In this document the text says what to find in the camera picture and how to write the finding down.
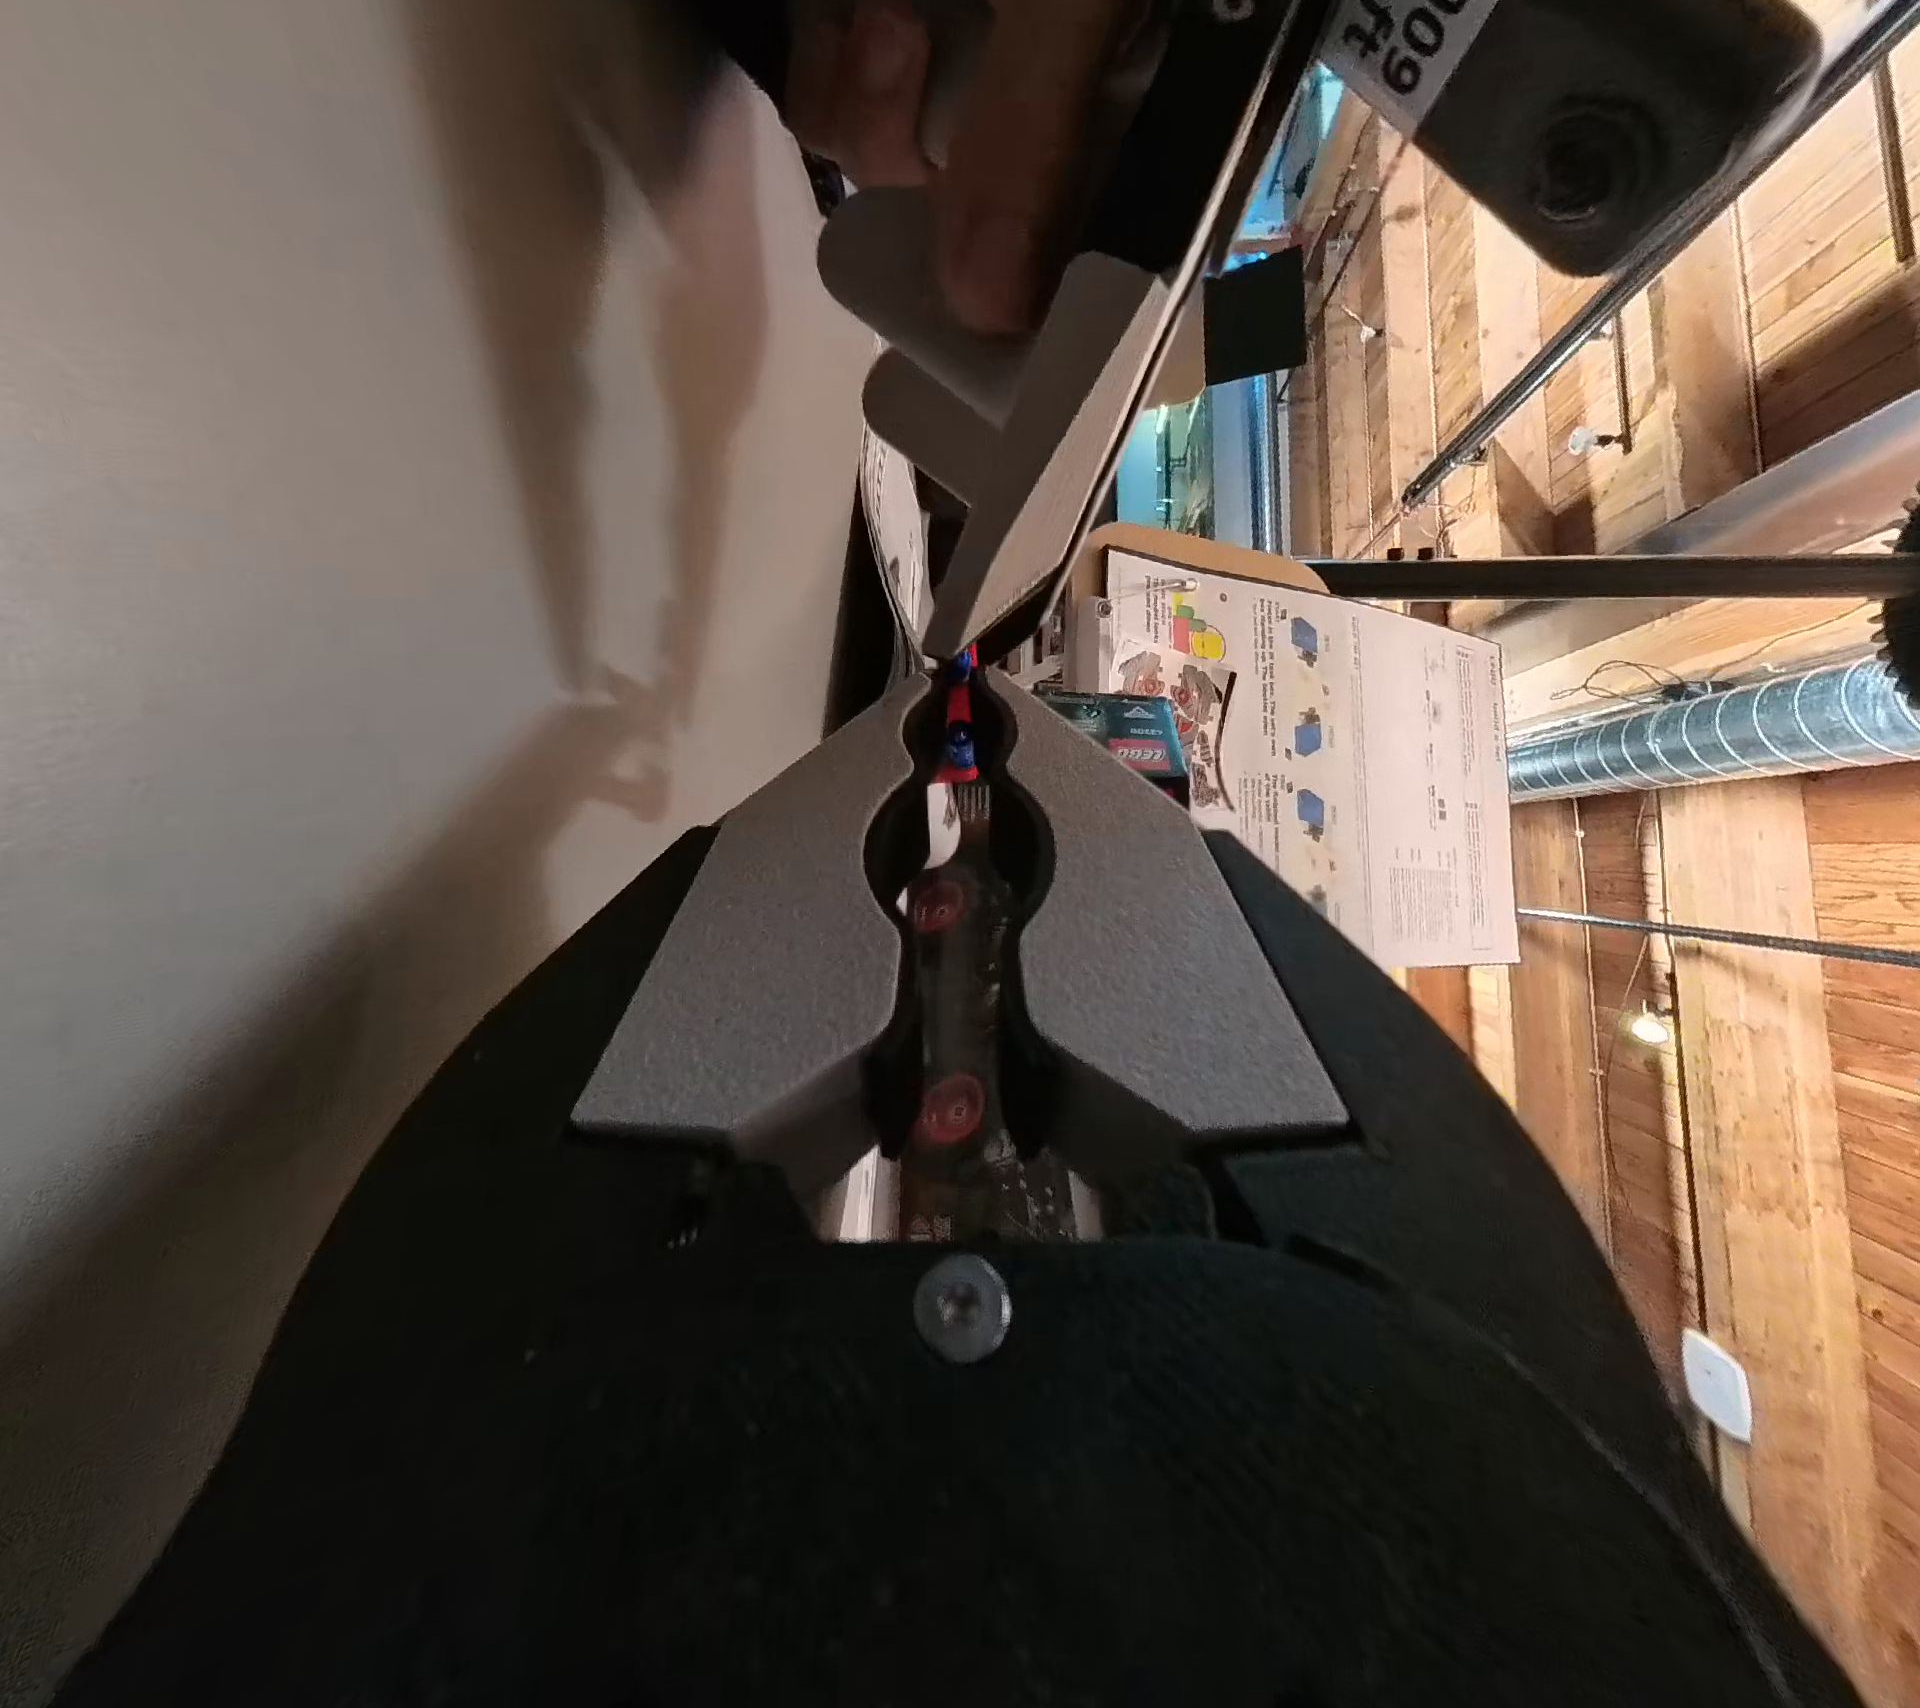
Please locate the silver ventilation duct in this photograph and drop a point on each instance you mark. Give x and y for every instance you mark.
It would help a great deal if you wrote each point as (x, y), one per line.
(1694, 733)

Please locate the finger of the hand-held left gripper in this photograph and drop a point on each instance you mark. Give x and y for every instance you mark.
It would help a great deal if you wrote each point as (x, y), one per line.
(1073, 449)
(938, 432)

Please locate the printed paper sheet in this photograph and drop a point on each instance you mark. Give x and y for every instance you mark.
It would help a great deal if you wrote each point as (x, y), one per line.
(1380, 763)

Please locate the white wall device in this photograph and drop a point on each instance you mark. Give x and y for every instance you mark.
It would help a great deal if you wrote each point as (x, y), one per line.
(1718, 1386)

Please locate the white instruction booklet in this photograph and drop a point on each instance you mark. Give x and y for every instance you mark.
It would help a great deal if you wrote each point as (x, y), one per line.
(896, 539)

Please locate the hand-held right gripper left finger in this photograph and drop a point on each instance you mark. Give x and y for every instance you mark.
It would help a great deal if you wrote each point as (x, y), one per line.
(750, 958)

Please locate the black diagonal rail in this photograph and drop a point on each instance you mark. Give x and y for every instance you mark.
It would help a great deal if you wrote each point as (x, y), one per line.
(1634, 298)

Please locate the small wall lamp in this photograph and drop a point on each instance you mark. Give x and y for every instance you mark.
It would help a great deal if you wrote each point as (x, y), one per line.
(1649, 1027)

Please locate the green toy box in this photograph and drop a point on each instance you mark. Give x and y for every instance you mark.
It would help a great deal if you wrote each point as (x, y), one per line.
(1125, 740)

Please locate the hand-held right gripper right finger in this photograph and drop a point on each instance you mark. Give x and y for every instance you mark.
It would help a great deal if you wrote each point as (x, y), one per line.
(1170, 972)

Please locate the red angled brick blue pins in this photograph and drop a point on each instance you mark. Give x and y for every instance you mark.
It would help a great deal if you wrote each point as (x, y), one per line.
(957, 740)

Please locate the black metal rod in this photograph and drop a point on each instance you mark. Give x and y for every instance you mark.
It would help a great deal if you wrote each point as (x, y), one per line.
(1590, 576)

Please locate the black ribbed knob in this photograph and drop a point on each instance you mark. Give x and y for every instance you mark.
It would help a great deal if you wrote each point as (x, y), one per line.
(1899, 607)

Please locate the dark toy car box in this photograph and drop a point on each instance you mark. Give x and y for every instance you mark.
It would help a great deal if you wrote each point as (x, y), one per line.
(948, 1109)

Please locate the black square panel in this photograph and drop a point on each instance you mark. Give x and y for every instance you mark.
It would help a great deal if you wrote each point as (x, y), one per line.
(1253, 312)

